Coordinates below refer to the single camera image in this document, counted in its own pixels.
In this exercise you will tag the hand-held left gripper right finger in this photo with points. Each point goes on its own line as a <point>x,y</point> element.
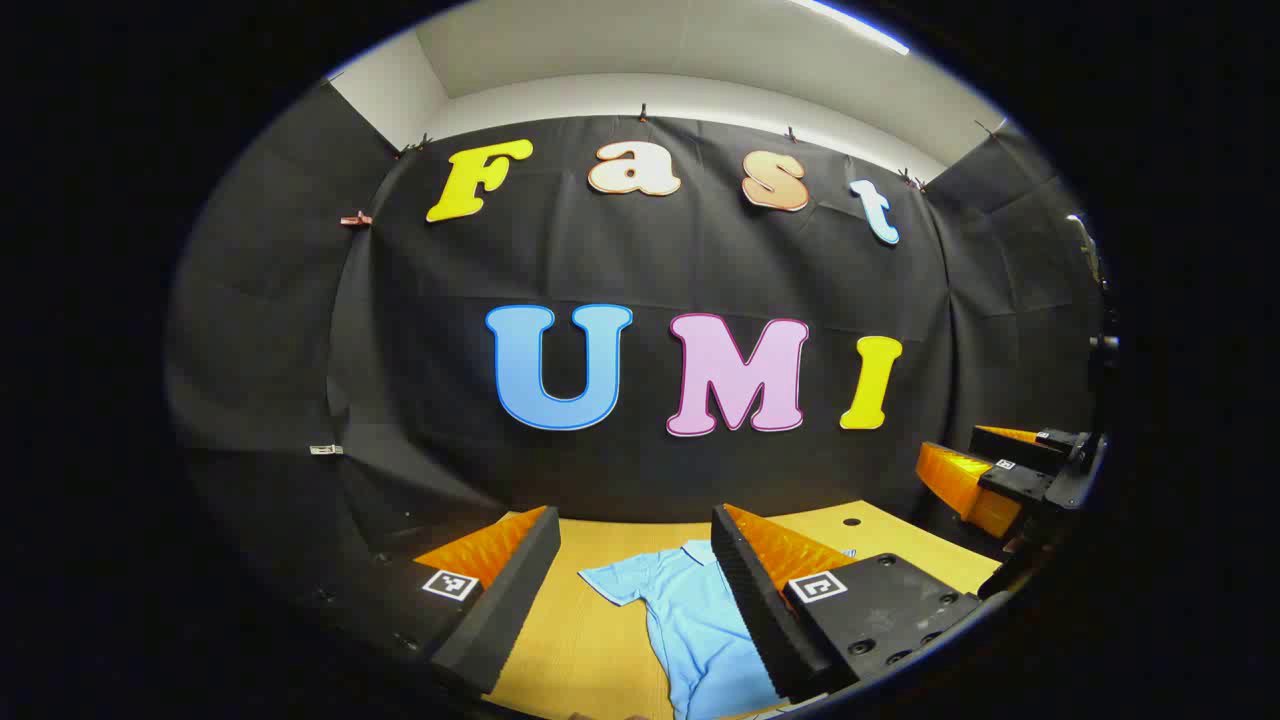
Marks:
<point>755,610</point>

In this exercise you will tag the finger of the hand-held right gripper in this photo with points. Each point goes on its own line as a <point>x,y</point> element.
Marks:
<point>960,480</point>
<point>1030,448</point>

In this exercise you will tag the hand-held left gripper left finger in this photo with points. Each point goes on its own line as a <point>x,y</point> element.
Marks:
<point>510,600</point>

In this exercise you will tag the light blue T-shirt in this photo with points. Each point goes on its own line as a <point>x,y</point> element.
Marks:
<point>700,630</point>

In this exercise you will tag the black backdrop cloth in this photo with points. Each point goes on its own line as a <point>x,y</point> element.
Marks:
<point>700,260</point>

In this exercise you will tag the red spring clip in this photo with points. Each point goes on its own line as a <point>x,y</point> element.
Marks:
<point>355,218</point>

